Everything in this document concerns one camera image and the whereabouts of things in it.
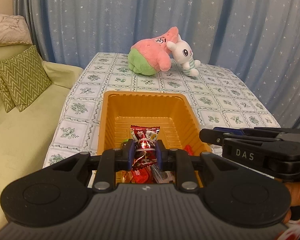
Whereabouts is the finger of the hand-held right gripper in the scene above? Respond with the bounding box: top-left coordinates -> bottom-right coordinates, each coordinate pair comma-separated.
199,128 -> 225,150
212,127 -> 300,138

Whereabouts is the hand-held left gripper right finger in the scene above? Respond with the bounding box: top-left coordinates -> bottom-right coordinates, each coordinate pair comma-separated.
156,139 -> 244,193

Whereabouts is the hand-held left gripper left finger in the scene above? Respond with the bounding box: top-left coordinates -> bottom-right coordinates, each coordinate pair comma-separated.
46,139 -> 136,193

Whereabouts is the clear grey snack packet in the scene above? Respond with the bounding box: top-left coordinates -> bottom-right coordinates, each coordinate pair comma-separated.
151,164 -> 175,183

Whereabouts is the red packet with beige label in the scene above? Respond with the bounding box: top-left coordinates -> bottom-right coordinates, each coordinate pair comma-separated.
126,169 -> 153,183

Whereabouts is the red white twisted candy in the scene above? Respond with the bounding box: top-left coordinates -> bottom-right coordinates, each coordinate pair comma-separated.
129,125 -> 161,167

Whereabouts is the orange plastic tray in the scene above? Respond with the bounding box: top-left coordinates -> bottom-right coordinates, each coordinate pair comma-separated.
96,91 -> 213,188

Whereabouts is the person's red white clothing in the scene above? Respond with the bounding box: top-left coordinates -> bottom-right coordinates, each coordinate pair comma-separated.
275,219 -> 300,240

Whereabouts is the white rabbit plush toy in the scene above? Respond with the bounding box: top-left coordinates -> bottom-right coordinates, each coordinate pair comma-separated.
166,34 -> 201,77

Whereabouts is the pink star plush toy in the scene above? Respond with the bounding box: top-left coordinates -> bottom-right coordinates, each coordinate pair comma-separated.
128,26 -> 180,77

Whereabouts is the light green sofa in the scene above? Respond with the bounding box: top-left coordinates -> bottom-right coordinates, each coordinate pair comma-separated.
0,44 -> 84,233

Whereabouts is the green zigzag cushion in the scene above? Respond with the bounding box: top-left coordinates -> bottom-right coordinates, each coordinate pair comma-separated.
0,61 -> 15,113
0,45 -> 52,112

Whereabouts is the blue star-print curtain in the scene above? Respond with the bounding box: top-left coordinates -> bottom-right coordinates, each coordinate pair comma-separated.
12,0 -> 300,128

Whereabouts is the beige quilted pillow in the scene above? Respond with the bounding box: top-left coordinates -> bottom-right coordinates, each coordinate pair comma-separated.
0,12 -> 33,47

